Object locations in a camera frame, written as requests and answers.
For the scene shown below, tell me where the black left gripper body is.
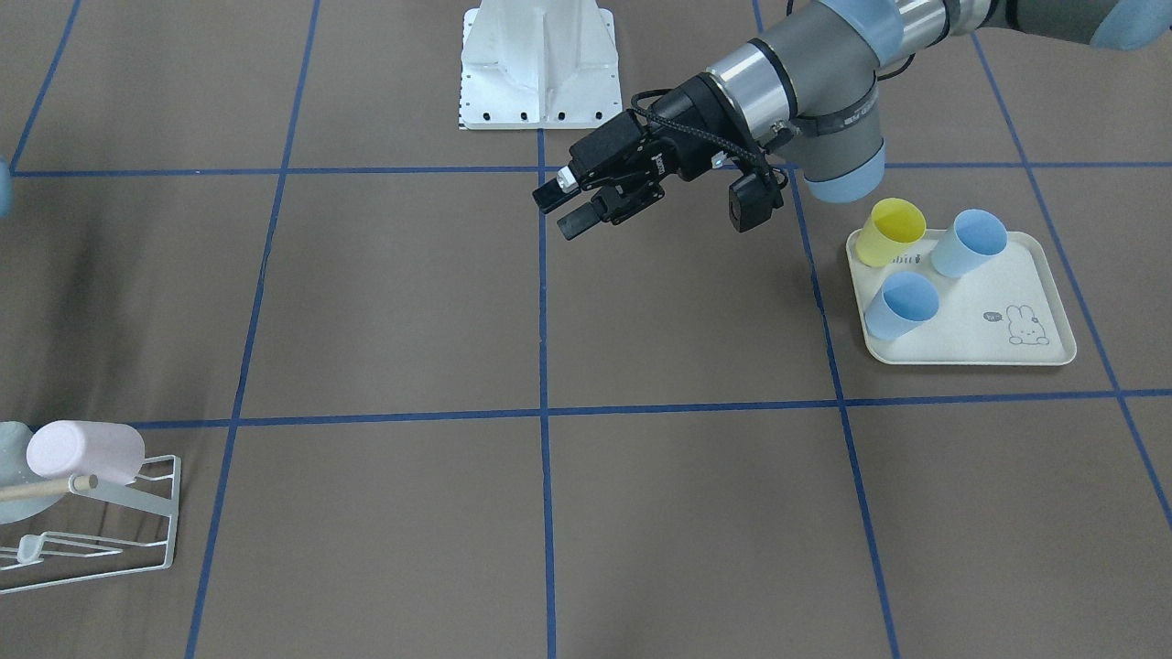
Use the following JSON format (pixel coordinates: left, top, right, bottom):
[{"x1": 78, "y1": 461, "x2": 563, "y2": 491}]
[{"x1": 568, "y1": 72, "x2": 761, "y2": 225}]

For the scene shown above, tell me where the yellow plastic cup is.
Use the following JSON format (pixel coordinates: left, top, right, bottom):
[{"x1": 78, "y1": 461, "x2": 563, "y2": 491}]
[{"x1": 854, "y1": 199, "x2": 927, "y2": 269}]

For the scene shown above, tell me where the light blue cup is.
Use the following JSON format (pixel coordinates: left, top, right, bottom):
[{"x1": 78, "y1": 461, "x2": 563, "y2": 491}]
[
  {"x1": 863, "y1": 271, "x2": 940, "y2": 340},
  {"x1": 929, "y1": 209, "x2": 1008, "y2": 278}
]

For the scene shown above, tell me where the pink plastic cup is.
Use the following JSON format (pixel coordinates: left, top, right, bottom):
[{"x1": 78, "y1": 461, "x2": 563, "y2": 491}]
[{"x1": 26, "y1": 420, "x2": 147, "y2": 485}]

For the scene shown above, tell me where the grey plastic cup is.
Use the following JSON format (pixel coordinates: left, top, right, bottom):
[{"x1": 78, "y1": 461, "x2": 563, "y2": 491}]
[{"x1": 1, "y1": 421, "x2": 53, "y2": 524}]

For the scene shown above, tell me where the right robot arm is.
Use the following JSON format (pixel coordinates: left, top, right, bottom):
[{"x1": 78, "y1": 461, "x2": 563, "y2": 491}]
[{"x1": 0, "y1": 159, "x2": 13, "y2": 217}]

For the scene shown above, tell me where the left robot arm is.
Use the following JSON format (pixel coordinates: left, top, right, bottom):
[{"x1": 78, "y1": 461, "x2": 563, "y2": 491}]
[{"x1": 533, "y1": 1, "x2": 1171, "y2": 239}]

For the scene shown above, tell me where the cream plastic tray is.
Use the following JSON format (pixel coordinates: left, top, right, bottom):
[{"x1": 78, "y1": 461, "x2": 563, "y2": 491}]
[{"x1": 844, "y1": 229, "x2": 1077, "y2": 366}]

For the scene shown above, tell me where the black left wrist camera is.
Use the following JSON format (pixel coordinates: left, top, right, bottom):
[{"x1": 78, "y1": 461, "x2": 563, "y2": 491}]
[{"x1": 728, "y1": 168, "x2": 788, "y2": 233}]

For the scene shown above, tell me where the white camera mast base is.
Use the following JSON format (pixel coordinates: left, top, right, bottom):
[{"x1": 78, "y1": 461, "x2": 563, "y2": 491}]
[{"x1": 458, "y1": 1, "x2": 624, "y2": 131}]

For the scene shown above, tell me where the white wire cup rack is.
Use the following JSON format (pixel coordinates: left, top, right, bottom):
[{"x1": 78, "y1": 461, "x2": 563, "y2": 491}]
[{"x1": 4, "y1": 455, "x2": 183, "y2": 595}]

